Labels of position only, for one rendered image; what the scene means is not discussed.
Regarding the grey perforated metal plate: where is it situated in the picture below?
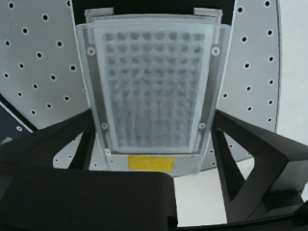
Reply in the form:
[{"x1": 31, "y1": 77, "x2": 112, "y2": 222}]
[{"x1": 0, "y1": 0, "x2": 282, "y2": 133}]

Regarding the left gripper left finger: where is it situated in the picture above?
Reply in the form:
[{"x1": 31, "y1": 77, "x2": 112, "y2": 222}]
[{"x1": 0, "y1": 109, "x2": 96, "y2": 169}]

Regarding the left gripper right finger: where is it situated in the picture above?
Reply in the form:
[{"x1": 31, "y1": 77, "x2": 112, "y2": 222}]
[{"x1": 211, "y1": 109, "x2": 308, "y2": 223}]

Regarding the clear plastic plate lid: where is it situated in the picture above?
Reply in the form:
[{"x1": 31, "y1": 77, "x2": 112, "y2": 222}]
[{"x1": 74, "y1": 20, "x2": 234, "y2": 176}]

